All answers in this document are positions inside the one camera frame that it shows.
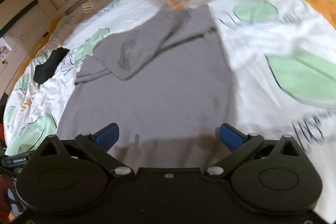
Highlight grey knitted hooded sweater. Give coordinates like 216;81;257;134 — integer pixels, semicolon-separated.
57;5;234;169

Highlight black folded cloth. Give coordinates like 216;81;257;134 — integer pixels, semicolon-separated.
33;47;70;85

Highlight white leaf-print bed sheet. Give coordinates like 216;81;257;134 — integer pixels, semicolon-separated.
4;0;335;223

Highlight beige wooden left bed rail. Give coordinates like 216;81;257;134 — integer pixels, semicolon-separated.
1;0;57;94

